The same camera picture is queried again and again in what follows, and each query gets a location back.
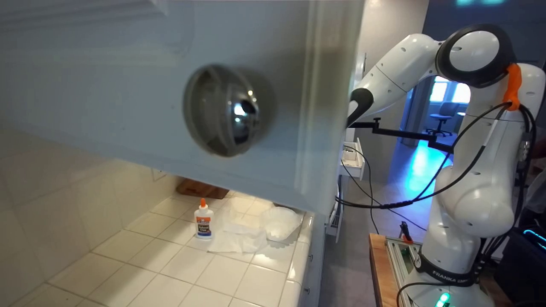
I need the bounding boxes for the white paper coffee filter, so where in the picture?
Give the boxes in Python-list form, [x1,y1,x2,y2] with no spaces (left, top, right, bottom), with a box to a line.
[261,205,305,244]

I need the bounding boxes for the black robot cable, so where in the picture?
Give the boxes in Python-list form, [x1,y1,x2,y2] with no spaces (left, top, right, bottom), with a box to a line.
[334,101,539,212]

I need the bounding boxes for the wooden table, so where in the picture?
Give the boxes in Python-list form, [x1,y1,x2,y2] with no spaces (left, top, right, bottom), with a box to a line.
[366,232,513,307]

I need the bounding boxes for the white glue bottle orange cap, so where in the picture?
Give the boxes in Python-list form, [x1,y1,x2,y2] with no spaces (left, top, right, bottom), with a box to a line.
[192,198,215,239]

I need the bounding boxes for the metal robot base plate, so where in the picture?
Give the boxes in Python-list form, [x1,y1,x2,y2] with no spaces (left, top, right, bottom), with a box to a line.
[385,237,496,307]

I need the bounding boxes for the brown wooden board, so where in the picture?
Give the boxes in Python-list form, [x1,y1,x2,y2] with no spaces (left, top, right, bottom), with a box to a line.
[174,176,230,202]

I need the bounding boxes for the orange cable clip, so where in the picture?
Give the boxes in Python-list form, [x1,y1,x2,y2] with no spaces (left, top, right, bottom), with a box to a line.
[501,62,525,113]

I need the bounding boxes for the large round metal knob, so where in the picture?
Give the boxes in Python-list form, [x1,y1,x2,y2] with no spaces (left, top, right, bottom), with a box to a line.
[180,62,278,159]

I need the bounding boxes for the black base power cable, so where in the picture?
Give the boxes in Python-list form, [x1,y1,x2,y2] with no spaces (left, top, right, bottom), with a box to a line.
[394,277,441,307]

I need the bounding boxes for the black camera mounting rod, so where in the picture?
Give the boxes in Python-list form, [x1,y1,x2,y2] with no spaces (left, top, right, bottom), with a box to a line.
[346,116,457,154]

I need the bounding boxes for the white cabinet door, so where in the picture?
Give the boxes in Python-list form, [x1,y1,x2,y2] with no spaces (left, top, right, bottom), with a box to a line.
[0,0,365,219]

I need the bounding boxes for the clear plastic bag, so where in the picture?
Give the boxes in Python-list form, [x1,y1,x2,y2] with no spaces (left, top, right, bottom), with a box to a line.
[206,198,274,256]

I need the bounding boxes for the office chair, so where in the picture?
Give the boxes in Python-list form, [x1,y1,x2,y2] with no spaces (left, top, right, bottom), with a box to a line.
[424,110,465,139]

